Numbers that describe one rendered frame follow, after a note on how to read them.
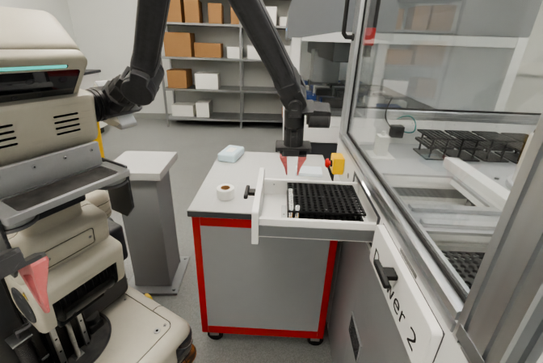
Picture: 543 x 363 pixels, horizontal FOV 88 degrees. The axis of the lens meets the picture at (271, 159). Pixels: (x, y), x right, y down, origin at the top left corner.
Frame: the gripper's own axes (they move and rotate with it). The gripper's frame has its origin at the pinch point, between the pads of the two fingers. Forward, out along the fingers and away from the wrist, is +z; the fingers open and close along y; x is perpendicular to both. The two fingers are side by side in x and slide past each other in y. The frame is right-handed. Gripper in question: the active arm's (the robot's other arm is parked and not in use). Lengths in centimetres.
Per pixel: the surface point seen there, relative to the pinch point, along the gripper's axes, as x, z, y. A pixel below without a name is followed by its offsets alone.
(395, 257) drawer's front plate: 29.9, 4.8, -21.6
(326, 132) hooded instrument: -79, 13, -21
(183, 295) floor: -35, 97, 57
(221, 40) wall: -418, -32, 109
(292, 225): 13.6, 9.8, -0.3
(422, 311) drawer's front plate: 42.8, 4.6, -21.5
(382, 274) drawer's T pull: 33.3, 6.2, -18.0
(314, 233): 13.8, 11.8, -6.4
